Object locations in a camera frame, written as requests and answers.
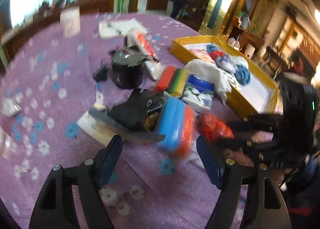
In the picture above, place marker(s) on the yellow-rimmed white foam box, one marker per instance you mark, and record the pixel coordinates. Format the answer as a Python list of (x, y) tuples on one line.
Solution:
[(259, 96)]

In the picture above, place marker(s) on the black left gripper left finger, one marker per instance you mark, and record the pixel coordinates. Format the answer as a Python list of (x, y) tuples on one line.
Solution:
[(55, 206)]

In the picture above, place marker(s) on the crumpled silver wrapper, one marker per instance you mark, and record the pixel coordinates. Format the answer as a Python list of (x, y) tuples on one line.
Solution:
[(10, 107)]

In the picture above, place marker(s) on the blue white tissue pack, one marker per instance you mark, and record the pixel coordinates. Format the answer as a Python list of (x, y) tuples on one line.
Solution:
[(198, 94)]

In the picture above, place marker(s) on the purple floral tablecloth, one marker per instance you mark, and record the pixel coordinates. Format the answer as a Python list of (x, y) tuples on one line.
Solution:
[(51, 77)]

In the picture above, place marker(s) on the red plastic bag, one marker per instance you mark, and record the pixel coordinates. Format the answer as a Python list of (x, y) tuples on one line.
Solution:
[(211, 127)]

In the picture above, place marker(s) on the white paper notepad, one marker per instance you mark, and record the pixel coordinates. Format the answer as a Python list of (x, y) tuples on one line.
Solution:
[(109, 29)]

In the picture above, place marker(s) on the black round container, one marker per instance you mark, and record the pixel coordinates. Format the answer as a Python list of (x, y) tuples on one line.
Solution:
[(127, 67)]

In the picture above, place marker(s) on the small black adapter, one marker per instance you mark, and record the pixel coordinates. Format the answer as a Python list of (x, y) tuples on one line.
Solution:
[(101, 74)]

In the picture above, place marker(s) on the white plastic bag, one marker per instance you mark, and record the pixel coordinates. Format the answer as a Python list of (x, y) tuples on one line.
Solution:
[(223, 81)]

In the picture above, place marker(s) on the blue red sponge pack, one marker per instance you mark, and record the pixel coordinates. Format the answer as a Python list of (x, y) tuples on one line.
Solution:
[(176, 124)]

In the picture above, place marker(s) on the red yellow green cloth pack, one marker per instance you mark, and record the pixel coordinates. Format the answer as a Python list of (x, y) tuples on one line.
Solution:
[(172, 81)]

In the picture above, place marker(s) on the blue knitted cloth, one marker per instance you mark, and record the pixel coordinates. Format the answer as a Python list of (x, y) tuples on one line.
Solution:
[(242, 75)]

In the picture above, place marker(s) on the white plastic jar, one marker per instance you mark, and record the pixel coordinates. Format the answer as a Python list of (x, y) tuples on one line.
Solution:
[(70, 22)]

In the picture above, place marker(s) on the person in dark clothes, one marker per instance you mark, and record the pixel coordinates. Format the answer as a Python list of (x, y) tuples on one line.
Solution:
[(177, 5)]

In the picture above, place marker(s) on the red white tissue pack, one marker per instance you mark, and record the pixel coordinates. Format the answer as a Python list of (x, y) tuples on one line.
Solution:
[(138, 39)]

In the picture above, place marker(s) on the black plastic package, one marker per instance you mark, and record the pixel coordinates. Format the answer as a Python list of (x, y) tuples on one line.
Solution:
[(136, 119)]

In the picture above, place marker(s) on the white face tissue pack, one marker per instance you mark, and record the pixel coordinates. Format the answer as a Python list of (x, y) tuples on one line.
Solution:
[(95, 129)]

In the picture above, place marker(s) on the pink tissue pack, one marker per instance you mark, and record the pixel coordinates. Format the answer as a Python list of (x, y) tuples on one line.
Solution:
[(202, 55)]

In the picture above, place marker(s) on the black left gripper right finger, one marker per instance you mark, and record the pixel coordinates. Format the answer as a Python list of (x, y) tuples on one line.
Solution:
[(264, 207)]

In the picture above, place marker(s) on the blue towel with red bag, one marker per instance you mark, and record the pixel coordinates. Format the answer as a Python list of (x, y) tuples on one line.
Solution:
[(214, 52)]

